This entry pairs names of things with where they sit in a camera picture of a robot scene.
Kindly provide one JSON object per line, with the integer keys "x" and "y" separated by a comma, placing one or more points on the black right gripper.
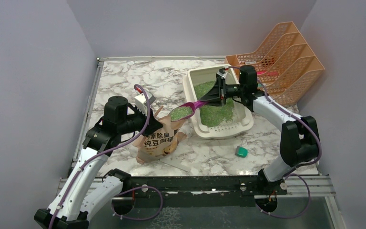
{"x": 217, "y": 95}

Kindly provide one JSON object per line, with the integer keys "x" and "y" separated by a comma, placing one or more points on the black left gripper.
{"x": 153, "y": 125}

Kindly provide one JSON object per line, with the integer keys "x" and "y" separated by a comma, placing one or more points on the magenta plastic litter scoop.
{"x": 185, "y": 111}

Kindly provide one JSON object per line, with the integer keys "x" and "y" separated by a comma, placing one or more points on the orange cat litter bag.
{"x": 162, "y": 142}

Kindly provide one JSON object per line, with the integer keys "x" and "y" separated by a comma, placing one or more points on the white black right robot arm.
{"x": 299, "y": 142}

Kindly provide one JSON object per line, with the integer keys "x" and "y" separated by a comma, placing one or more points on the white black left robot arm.
{"x": 121, "y": 124}

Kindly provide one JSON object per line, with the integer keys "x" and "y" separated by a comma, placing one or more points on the green cat litter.
{"x": 212, "y": 116}

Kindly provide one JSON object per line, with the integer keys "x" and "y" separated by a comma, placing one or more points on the white plastic litter box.
{"x": 242, "y": 117}

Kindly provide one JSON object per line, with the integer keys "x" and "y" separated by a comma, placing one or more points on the small green box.
{"x": 241, "y": 152}

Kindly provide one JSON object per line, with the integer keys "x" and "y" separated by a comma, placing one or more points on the pink marker pen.
{"x": 273, "y": 73}

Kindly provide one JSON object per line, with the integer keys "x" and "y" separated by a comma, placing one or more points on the orange mesh file organizer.
{"x": 286, "y": 51}

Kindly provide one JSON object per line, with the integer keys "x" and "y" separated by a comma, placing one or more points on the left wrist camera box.
{"x": 141, "y": 102}

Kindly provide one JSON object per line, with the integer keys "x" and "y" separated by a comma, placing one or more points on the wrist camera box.
{"x": 141, "y": 102}
{"x": 222, "y": 73}

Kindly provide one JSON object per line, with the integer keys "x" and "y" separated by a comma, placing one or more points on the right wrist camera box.
{"x": 222, "y": 73}

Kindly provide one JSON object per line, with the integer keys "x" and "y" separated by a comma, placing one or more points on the black metal base rail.
{"x": 253, "y": 184}

